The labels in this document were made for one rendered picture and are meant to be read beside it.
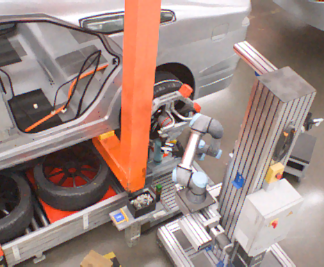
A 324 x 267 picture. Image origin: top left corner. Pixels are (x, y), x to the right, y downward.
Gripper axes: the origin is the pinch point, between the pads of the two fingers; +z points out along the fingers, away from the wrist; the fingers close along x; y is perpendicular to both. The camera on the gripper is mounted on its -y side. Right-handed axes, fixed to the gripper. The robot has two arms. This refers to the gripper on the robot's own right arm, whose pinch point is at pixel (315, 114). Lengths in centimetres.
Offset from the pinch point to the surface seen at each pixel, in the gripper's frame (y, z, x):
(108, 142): 39, -110, -128
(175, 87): -4, -55, -101
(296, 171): 106, 41, -22
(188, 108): 8, -56, -84
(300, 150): 87, 50, -27
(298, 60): 105, 226, -139
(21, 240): 70, -212, -114
